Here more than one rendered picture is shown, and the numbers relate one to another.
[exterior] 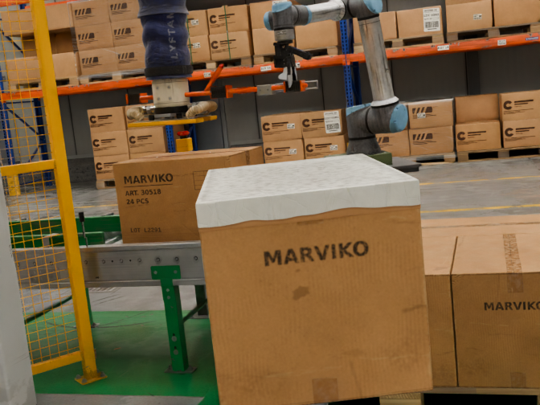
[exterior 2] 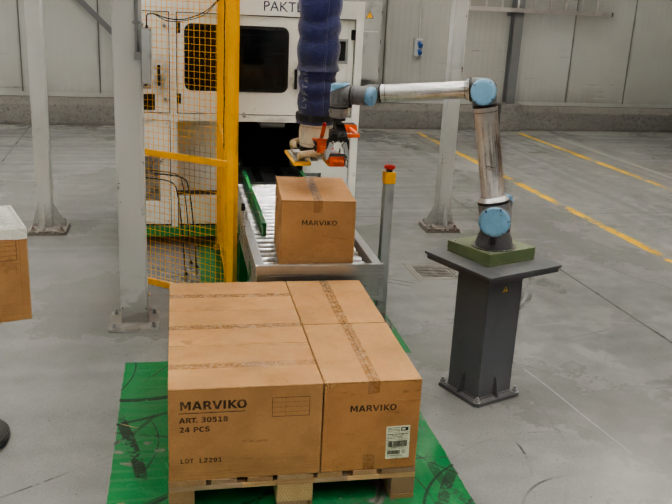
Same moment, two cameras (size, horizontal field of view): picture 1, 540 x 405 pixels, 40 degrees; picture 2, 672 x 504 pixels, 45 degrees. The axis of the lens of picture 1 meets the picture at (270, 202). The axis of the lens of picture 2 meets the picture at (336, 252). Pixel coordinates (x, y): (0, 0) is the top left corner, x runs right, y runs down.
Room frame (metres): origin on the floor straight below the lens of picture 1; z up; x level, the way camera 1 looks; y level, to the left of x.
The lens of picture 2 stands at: (1.51, -3.67, 1.97)
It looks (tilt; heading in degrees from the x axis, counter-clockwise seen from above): 17 degrees down; 61
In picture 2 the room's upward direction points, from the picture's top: 3 degrees clockwise
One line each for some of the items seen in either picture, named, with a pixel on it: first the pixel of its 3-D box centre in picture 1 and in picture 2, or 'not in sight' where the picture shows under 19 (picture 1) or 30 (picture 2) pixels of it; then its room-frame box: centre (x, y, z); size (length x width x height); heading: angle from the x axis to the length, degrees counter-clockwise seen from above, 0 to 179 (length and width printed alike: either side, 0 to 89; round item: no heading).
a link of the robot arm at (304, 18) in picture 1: (296, 15); (363, 95); (3.50, -0.21, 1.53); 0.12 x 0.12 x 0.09; 49
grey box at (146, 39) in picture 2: not in sight; (147, 55); (2.78, 1.01, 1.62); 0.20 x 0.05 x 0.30; 73
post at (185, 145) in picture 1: (194, 228); (384, 250); (4.08, 0.43, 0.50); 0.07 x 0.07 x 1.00; 73
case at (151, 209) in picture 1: (194, 195); (312, 222); (3.54, 0.36, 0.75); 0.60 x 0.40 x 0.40; 69
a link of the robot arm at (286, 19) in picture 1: (283, 16); (340, 95); (3.41, -0.14, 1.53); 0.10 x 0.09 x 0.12; 139
